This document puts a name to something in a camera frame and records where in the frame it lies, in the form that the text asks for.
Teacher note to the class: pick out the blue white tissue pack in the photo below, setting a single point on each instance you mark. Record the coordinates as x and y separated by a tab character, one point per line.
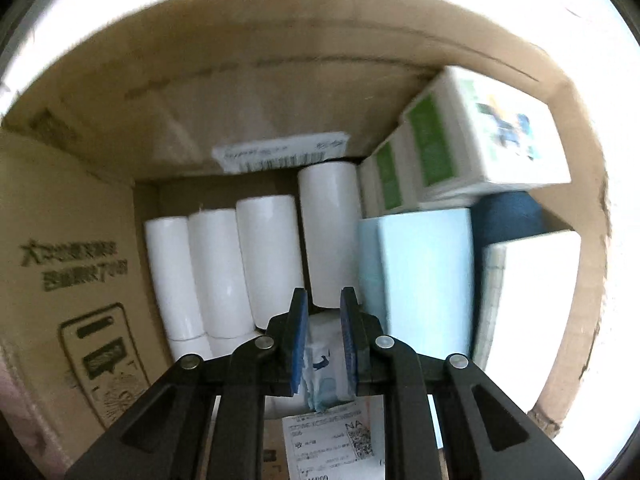
325	371

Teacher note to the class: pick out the white green carton upper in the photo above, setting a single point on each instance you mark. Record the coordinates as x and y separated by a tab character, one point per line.
470	134

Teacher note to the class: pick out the dark blue item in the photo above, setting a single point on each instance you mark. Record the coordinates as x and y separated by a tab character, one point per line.
505	216

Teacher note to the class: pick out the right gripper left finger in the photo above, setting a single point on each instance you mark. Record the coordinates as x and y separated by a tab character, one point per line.
205	415

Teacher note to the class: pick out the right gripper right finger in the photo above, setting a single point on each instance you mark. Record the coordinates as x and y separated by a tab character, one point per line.
443	418

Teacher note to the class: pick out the brown cardboard box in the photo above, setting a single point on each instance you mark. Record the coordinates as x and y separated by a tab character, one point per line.
126	123

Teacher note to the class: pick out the white paper roll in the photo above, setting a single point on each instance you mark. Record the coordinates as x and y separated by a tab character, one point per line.
220	280
331	210
271	254
167	243

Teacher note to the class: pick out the white shipping label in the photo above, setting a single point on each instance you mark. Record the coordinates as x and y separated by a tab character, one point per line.
281	153

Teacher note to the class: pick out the light blue box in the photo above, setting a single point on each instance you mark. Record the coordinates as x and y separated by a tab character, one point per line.
416	277

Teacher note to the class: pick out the white green carton lower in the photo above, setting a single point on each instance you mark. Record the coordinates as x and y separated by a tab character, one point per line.
389	183

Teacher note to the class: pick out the white green carton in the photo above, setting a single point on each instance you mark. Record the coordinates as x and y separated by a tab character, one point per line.
389	183
470	134

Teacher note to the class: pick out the white flat box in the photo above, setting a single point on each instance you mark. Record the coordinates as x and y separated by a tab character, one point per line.
527	289

